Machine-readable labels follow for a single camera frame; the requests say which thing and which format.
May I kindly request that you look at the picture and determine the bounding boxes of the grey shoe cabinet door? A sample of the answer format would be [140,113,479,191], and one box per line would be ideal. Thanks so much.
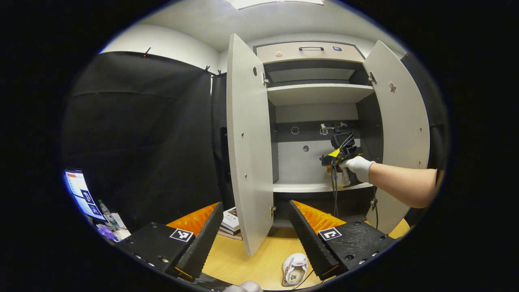
[226,33,280,257]
[362,40,431,235]

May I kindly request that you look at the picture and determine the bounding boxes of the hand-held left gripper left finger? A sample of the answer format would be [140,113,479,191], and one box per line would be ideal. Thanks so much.
[118,202,224,281]

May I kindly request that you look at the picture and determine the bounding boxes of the grey shoe cabinet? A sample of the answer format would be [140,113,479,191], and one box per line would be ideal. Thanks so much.
[226,33,431,257]

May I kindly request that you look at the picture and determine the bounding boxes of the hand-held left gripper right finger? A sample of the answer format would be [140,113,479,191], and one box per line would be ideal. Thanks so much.
[289,200,400,281]

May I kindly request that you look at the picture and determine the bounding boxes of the ceiling light panel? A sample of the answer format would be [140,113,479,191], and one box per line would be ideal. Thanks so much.
[225,0,325,9]

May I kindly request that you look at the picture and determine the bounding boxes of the computer monitor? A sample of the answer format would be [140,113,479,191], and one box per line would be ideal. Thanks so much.
[64,168,107,221]

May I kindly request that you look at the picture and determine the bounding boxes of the black cable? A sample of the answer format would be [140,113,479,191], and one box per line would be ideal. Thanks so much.
[329,132,355,218]

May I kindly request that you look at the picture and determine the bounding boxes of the plastic bottle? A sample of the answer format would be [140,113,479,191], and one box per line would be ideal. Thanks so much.
[99,199,119,226]

